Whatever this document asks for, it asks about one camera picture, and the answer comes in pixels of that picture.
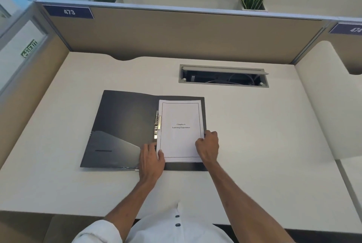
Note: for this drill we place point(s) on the person's right hand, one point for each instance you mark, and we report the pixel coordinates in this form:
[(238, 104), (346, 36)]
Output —
[(209, 148)]

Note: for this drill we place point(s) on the person's left hand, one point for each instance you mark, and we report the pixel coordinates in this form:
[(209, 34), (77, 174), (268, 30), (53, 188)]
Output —
[(150, 166)]

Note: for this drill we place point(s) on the person's left thumb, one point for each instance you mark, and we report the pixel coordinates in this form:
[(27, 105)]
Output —
[(161, 156)]

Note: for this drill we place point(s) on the person's right thumb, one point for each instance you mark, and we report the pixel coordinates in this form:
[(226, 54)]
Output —
[(199, 142)]

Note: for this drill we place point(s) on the white printed paper stack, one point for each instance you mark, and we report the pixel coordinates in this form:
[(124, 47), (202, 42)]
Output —
[(179, 135)]

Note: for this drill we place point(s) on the person's right forearm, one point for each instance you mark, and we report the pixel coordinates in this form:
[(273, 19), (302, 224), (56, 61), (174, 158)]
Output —
[(243, 203)]

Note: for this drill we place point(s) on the person's left forearm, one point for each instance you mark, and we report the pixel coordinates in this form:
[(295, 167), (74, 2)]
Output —
[(128, 209)]

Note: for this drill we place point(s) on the metal folder fastener clip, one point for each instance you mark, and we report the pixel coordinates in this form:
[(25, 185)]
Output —
[(157, 125)]

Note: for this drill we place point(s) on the black plastic file folder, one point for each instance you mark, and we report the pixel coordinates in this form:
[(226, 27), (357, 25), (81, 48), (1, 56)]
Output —
[(121, 127)]

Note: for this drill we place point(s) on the person's white shirt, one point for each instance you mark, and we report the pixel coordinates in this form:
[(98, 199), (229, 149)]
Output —
[(175, 233)]

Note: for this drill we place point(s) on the beige desk partition panel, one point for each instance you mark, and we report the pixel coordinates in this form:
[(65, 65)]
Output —
[(183, 33)]

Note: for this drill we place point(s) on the white square planter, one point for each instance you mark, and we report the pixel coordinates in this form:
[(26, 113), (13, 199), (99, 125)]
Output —
[(254, 10)]

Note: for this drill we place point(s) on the beige side partition panel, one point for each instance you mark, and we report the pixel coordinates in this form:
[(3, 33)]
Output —
[(25, 96)]

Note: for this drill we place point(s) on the green exit sign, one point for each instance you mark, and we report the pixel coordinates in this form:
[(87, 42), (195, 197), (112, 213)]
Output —
[(29, 48)]

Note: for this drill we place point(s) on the blue number label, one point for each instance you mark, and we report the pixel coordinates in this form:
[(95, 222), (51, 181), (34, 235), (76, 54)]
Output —
[(68, 12), (347, 28)]

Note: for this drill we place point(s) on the glass partition panel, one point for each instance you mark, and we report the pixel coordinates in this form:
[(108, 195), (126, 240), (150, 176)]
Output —
[(19, 42)]

